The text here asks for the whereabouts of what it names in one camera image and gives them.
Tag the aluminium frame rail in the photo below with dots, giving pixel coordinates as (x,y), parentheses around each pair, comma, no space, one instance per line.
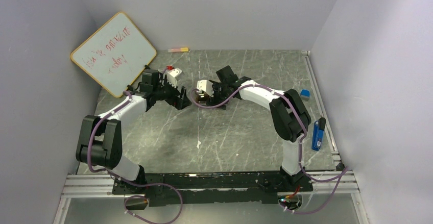
(100,186)

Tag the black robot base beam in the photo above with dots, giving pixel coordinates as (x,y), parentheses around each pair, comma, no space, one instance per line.
(266,187)

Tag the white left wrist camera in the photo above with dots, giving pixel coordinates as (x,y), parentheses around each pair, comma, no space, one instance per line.
(173,75)

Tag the yellow framed whiteboard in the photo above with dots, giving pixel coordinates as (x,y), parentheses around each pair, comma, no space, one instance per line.
(115,55)

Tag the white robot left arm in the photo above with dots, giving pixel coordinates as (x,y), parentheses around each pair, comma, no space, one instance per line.
(100,143)

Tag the pink yellow marker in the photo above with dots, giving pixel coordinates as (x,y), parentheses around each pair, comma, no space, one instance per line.
(178,50)

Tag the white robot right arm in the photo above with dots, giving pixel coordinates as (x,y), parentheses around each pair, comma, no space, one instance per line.
(289,114)

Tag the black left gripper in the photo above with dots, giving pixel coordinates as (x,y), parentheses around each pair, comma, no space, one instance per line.
(178,102)

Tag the brown sunglasses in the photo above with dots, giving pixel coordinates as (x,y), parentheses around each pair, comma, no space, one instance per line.
(202,98)

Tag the blue whiteboard eraser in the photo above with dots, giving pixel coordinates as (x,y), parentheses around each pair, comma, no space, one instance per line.
(305,94)

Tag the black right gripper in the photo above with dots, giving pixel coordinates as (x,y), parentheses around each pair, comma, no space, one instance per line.
(214,100)

